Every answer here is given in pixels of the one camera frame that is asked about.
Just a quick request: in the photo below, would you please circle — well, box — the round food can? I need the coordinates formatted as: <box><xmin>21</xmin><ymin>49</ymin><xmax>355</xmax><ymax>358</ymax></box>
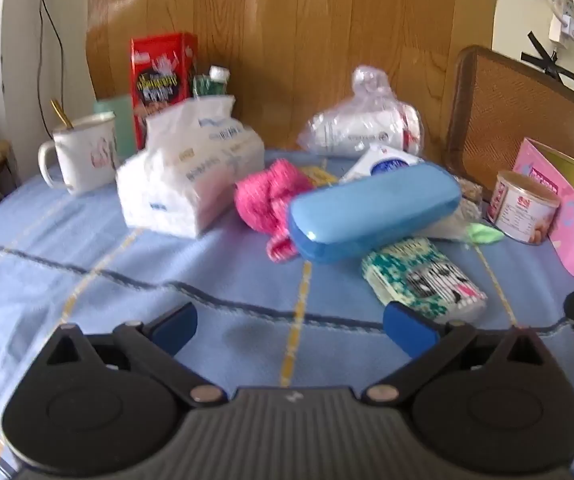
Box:
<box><xmin>487</xmin><ymin>170</ymin><xmax>560</xmax><ymax>245</ymax></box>

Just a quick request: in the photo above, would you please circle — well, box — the green white tube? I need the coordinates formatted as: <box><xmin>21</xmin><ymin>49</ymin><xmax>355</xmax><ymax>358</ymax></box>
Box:
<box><xmin>193</xmin><ymin>65</ymin><xmax>231</xmax><ymax>99</ymax></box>

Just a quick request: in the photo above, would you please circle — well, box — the blue glasses case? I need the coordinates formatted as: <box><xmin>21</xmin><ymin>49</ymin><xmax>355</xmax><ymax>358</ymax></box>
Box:
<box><xmin>287</xmin><ymin>162</ymin><xmax>462</xmax><ymax>263</ymax></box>

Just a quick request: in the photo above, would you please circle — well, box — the white blue wipes packet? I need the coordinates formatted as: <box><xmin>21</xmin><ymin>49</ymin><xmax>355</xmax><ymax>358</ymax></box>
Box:
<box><xmin>340</xmin><ymin>143</ymin><xmax>423</xmax><ymax>183</ymax></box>

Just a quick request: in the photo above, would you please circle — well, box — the brown woven chair cushion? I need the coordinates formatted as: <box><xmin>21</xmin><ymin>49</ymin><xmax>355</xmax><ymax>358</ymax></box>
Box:
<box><xmin>444</xmin><ymin>46</ymin><xmax>574</xmax><ymax>193</ymax></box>

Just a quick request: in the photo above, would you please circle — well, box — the wooden wall panel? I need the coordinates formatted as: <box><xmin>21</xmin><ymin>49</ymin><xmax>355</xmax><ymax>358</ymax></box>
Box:
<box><xmin>86</xmin><ymin>0</ymin><xmax>496</xmax><ymax>159</ymax></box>

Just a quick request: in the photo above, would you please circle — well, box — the green patterned tissue packet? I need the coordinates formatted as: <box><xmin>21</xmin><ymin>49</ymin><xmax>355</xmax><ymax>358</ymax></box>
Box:
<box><xmin>361</xmin><ymin>238</ymin><xmax>488</xmax><ymax>324</ymax></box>

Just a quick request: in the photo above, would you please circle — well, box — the gold spoon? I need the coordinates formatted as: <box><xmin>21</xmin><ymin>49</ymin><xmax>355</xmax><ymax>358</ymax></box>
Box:
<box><xmin>50</xmin><ymin>99</ymin><xmax>73</xmax><ymax>130</ymax></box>

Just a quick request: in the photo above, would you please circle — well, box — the light green box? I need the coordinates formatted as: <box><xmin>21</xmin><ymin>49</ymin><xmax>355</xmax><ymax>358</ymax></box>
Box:
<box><xmin>93</xmin><ymin>94</ymin><xmax>136</xmax><ymax>160</ymax></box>

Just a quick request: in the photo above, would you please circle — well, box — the white power strip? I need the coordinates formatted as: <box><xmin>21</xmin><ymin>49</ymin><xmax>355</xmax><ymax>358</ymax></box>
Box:
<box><xmin>548</xmin><ymin>0</ymin><xmax>574</xmax><ymax>47</ymax></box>

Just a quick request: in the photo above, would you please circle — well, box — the black wall cable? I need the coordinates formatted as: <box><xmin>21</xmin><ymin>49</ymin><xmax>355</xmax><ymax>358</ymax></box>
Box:
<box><xmin>34</xmin><ymin>0</ymin><xmax>66</xmax><ymax>141</ymax></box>

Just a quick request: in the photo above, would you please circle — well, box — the white tissue pack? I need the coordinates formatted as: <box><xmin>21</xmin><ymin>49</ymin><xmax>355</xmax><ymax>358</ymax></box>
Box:
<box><xmin>116</xmin><ymin>96</ymin><xmax>264</xmax><ymax>240</ymax></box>

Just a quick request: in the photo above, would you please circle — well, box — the pink knitted sock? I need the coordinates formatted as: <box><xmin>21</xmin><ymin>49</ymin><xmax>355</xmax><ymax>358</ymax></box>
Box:
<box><xmin>234</xmin><ymin>158</ymin><xmax>313</xmax><ymax>262</ymax></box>

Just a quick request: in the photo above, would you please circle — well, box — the plastic bag of paper cups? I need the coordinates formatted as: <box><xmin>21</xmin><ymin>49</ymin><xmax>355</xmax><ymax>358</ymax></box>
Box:
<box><xmin>298</xmin><ymin>65</ymin><xmax>424</xmax><ymax>158</ymax></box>

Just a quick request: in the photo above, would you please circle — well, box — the yellow small packet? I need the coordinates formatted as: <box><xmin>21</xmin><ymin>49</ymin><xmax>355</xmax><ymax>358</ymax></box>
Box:
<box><xmin>300</xmin><ymin>166</ymin><xmax>338</xmax><ymax>188</ymax></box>

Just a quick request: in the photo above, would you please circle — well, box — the blue striped tablecloth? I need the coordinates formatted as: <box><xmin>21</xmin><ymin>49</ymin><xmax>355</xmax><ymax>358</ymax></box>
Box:
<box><xmin>0</xmin><ymin>146</ymin><xmax>574</xmax><ymax>480</ymax></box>

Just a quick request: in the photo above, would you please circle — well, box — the bag of cotton swabs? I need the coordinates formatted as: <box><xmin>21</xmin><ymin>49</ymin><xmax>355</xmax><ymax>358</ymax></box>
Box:
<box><xmin>455</xmin><ymin>177</ymin><xmax>482</xmax><ymax>221</ymax></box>

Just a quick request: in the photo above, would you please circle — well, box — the red snack box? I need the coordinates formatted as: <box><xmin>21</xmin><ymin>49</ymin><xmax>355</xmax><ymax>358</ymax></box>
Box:
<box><xmin>130</xmin><ymin>32</ymin><xmax>198</xmax><ymax>151</ymax></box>

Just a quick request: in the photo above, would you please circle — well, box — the white ceramic mug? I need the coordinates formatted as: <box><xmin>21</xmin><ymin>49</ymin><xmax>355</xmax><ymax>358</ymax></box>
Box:
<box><xmin>37</xmin><ymin>112</ymin><xmax>119</xmax><ymax>195</ymax></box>

